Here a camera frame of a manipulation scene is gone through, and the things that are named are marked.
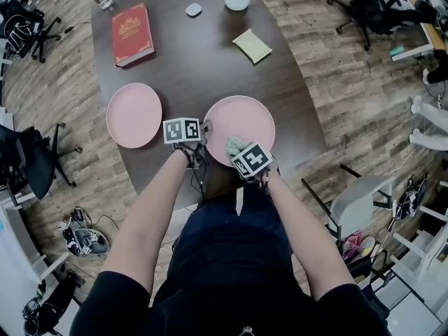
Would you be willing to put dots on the small white oval case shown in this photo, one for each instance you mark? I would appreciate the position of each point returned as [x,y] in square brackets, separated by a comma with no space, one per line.
[193,10]

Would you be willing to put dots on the yellow green sponge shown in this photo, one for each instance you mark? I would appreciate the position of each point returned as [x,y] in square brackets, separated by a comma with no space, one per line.
[252,45]

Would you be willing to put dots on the black office chair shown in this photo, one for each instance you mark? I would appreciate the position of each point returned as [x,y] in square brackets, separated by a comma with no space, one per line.
[40,38]
[371,12]
[38,168]

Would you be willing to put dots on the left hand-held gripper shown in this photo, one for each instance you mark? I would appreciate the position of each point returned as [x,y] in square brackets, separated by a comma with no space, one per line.
[182,129]

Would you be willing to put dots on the pink plate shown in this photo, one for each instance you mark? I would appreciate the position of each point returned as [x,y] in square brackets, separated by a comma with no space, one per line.
[241,117]
[134,115]

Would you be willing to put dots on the grey domed backpack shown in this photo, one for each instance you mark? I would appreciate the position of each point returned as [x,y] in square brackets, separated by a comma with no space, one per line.
[89,241]

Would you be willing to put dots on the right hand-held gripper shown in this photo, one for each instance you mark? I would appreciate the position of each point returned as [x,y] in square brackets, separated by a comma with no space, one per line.
[252,161]

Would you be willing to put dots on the black backpack white stripes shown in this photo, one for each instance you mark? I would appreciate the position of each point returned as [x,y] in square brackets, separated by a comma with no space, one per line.
[19,31]

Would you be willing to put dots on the pink bag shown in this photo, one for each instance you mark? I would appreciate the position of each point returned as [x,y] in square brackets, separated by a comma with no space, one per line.
[351,243]

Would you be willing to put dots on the green patterned sponge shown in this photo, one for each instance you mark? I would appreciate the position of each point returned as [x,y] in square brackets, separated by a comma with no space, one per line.
[234,145]

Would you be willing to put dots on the person's right forearm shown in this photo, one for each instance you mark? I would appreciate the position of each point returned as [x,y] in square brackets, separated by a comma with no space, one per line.
[311,240]

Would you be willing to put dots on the red hardcover book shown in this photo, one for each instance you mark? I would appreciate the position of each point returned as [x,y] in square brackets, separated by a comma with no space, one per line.
[133,33]

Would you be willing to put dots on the person's black clothing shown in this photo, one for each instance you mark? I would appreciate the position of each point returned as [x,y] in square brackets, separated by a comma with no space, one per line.
[231,275]

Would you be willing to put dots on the small metal buckle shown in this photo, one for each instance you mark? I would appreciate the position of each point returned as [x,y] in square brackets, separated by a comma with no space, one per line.
[246,332]

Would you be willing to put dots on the wooden desk white legs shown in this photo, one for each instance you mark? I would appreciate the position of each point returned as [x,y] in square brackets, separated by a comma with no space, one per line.
[432,35]

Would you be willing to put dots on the person's left forearm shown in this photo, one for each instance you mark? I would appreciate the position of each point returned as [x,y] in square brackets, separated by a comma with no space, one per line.
[147,229]

